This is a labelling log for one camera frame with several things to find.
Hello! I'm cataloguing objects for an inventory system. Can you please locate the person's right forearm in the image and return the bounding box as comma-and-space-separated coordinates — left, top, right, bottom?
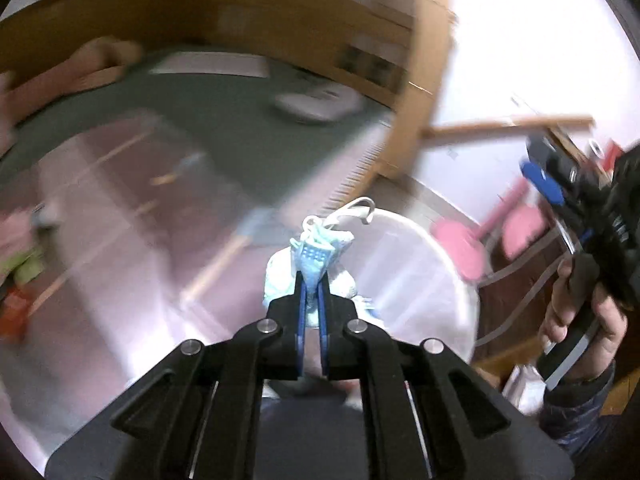
540, 360, 623, 461

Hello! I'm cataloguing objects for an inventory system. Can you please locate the white lined trash bin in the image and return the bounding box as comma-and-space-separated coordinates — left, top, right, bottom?
265, 210, 481, 396

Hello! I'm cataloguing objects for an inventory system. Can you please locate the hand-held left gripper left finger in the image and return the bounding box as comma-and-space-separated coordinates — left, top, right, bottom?
110, 271, 307, 480

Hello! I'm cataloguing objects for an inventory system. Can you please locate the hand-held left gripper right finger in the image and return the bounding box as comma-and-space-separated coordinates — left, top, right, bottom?
319, 272, 512, 480

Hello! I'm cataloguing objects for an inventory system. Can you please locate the blue face mask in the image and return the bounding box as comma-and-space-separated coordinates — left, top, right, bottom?
262, 199, 376, 328

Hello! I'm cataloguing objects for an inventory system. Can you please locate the white oval device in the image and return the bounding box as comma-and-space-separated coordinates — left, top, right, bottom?
272, 85, 366, 123

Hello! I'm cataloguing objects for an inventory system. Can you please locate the person's right hand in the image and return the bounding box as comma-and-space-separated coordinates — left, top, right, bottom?
539, 257, 629, 386

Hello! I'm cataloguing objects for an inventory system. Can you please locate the striped plush bunny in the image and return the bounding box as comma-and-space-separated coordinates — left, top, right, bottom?
0, 40, 143, 111

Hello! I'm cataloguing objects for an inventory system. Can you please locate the white flat paper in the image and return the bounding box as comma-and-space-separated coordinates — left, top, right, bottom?
150, 55, 271, 79

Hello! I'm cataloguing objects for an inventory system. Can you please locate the striped pink grey blanket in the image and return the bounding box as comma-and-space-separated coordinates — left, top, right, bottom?
0, 110, 311, 461

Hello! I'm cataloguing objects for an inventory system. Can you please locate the white plastic bag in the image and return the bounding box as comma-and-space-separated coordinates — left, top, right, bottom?
502, 362, 547, 416

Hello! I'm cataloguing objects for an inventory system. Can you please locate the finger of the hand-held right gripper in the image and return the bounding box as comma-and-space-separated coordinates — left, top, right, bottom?
519, 161, 568, 207
525, 135, 571, 171

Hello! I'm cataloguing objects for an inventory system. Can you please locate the red wrapper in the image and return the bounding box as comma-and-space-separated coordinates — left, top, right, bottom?
0, 285, 32, 342

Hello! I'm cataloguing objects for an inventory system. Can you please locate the pink plastic stool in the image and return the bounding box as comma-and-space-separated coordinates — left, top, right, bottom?
432, 180, 548, 281

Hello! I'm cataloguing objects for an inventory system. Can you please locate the green bed sheet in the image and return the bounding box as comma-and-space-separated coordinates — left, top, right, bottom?
0, 50, 396, 221

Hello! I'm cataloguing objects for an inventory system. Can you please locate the green wrapper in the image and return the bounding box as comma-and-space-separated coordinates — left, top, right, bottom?
10, 255, 45, 286

